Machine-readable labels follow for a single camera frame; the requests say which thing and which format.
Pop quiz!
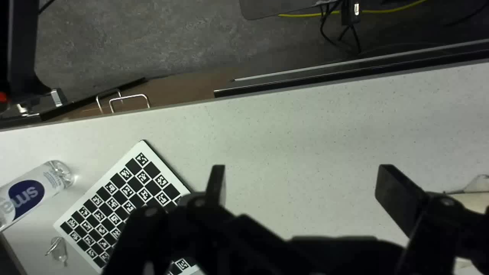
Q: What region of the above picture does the black floor rail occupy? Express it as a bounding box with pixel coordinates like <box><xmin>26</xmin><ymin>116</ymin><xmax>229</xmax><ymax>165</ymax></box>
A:
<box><xmin>212</xmin><ymin>37</ymin><xmax>489</xmax><ymax>98</ymax></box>

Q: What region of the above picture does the black power adapter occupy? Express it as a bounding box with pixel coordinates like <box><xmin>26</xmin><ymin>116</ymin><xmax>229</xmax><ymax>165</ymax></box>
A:
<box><xmin>341</xmin><ymin>0</ymin><xmax>364</xmax><ymax>26</ymax></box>

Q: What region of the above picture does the small clear plastic clip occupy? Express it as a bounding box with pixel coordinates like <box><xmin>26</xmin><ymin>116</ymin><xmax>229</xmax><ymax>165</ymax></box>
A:
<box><xmin>44</xmin><ymin>236</ymin><xmax>70</xmax><ymax>268</ymax></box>

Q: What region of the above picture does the black vertical post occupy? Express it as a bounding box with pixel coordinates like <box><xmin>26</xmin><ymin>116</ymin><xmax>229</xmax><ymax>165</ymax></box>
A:
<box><xmin>0</xmin><ymin>0</ymin><xmax>41</xmax><ymax>97</ymax></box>

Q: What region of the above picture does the metal wire bracket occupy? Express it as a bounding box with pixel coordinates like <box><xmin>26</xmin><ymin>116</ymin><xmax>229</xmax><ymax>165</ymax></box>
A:
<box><xmin>95</xmin><ymin>90</ymin><xmax>124</xmax><ymax>115</ymax></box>
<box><xmin>107</xmin><ymin>94</ymin><xmax>151</xmax><ymax>115</ymax></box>

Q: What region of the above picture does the clear water bottle blue label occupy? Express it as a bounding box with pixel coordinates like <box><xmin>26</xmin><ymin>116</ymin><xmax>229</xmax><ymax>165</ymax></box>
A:
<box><xmin>0</xmin><ymin>159</ymin><xmax>79</xmax><ymax>234</ymax></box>

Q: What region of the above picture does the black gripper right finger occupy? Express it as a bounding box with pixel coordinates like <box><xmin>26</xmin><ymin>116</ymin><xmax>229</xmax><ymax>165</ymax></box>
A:
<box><xmin>374</xmin><ymin>164</ymin><xmax>489</xmax><ymax>275</ymax></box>

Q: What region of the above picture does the yellow floor cable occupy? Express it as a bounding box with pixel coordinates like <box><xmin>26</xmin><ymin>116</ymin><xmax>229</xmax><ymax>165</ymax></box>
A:
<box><xmin>278</xmin><ymin>0</ymin><xmax>426</xmax><ymax>22</ymax></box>

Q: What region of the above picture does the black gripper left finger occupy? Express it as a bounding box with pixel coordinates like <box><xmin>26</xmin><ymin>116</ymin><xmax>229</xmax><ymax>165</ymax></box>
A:
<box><xmin>101</xmin><ymin>164</ymin><xmax>287</xmax><ymax>275</ymax></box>

